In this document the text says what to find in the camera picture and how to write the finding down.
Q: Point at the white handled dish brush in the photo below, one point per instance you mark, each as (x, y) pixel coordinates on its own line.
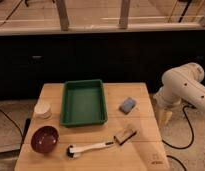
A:
(73, 151)

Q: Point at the dark red bowl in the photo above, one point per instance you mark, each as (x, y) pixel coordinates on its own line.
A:
(44, 140)

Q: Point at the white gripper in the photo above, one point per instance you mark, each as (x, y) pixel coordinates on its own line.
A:
(165, 99)

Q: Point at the wooden block scrubber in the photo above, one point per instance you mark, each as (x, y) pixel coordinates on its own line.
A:
(125, 134)

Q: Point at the blue sponge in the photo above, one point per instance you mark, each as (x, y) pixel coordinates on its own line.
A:
(127, 105)

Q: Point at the green plastic tray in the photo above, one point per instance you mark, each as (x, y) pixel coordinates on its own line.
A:
(83, 103)

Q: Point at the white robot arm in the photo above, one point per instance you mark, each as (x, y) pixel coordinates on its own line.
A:
(180, 83)

